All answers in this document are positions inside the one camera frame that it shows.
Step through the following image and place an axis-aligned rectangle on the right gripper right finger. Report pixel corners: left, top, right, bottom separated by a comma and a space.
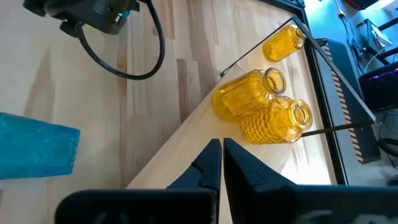
223, 138, 296, 224

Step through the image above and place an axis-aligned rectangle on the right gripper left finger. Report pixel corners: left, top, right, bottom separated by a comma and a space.
167, 139, 223, 224

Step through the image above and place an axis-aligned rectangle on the squat yellow glass vase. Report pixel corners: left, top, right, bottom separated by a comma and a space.
239, 95, 314, 145

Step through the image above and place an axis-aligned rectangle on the tall yellow ribbed glass vase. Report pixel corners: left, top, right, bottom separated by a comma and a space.
211, 67, 287, 123

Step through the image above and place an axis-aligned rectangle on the small yellow glass bottle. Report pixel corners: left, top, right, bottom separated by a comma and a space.
262, 24, 307, 62

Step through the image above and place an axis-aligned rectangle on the tall teal glass bottle vase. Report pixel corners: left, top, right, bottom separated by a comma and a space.
0, 111, 81, 181

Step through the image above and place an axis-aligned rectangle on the wooden shelf with black legs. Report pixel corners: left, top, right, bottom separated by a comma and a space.
126, 15, 377, 224

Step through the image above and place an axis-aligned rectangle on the black hazard-striped floor mat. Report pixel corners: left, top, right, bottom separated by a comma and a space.
313, 39, 382, 165

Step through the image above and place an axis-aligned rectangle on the black case with purple lights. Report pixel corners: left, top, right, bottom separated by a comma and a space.
358, 61, 398, 110

